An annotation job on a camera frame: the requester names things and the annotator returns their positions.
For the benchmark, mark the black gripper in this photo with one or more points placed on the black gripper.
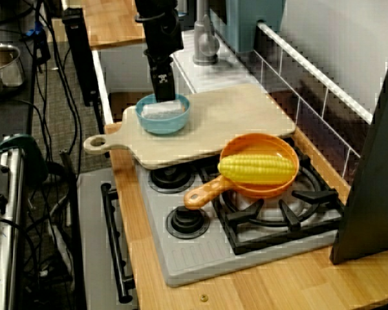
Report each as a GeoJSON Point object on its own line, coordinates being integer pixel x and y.
{"type": "Point", "coordinates": [163, 38]}

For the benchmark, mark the light blue plastic bowl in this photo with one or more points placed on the light blue plastic bowl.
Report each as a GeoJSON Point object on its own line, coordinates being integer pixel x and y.
{"type": "Point", "coordinates": [163, 126]}

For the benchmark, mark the white toy sink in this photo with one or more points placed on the white toy sink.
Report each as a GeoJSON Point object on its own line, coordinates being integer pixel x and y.
{"type": "Point", "coordinates": [213, 77]}

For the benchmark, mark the grey toy faucet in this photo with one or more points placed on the grey toy faucet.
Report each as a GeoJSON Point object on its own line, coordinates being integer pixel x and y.
{"type": "Point", "coordinates": [205, 42]}

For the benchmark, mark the light wooden cutting board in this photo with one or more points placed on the light wooden cutting board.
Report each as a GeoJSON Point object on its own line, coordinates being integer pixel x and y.
{"type": "Point", "coordinates": [245, 109]}

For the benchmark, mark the black stove knob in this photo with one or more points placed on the black stove knob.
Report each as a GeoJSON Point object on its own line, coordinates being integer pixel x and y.
{"type": "Point", "coordinates": [171, 181]}
{"type": "Point", "coordinates": [187, 223]}

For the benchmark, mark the teal blue appliance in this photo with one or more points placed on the teal blue appliance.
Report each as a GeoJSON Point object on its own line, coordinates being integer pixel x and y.
{"type": "Point", "coordinates": [252, 22]}

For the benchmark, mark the yellow toy corn cob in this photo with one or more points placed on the yellow toy corn cob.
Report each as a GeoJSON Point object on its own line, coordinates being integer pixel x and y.
{"type": "Point", "coordinates": [255, 168]}

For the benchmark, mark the blue connector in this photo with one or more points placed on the blue connector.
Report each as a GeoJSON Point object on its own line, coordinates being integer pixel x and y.
{"type": "Point", "coordinates": [35, 29]}

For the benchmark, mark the orange toy frying pan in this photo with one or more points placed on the orange toy frying pan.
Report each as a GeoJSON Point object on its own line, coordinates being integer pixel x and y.
{"type": "Point", "coordinates": [262, 190]}

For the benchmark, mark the green clamp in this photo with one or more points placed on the green clamp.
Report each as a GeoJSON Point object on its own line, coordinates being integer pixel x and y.
{"type": "Point", "coordinates": [26, 145]}

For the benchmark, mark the white backsplash ledge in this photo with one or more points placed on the white backsplash ledge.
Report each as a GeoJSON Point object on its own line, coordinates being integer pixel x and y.
{"type": "Point", "coordinates": [313, 71]}

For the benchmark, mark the black burner grate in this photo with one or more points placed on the black burner grate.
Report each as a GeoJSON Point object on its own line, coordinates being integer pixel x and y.
{"type": "Point", "coordinates": [245, 216]}

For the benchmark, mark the toy oven door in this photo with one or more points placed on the toy oven door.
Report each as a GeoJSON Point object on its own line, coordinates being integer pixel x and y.
{"type": "Point", "coordinates": [90, 226]}

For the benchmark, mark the steel cooking pot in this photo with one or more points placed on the steel cooking pot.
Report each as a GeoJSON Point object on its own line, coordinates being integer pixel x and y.
{"type": "Point", "coordinates": [3, 68]}

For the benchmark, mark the grey toy stove top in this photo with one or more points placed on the grey toy stove top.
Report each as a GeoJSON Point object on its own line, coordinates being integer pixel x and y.
{"type": "Point", "coordinates": [194, 258]}

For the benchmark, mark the brass screw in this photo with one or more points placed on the brass screw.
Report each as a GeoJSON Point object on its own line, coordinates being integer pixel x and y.
{"type": "Point", "coordinates": [203, 297]}

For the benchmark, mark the black upright side panel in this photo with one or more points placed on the black upright side panel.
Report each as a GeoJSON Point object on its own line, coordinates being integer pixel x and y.
{"type": "Point", "coordinates": [372, 193]}

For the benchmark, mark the black upright post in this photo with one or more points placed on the black upright post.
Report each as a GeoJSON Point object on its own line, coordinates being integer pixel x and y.
{"type": "Point", "coordinates": [82, 58]}

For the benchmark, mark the aluminium extrusion frame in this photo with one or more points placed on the aluminium extrusion frame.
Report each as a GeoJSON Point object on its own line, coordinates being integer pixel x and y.
{"type": "Point", "coordinates": [6, 226]}

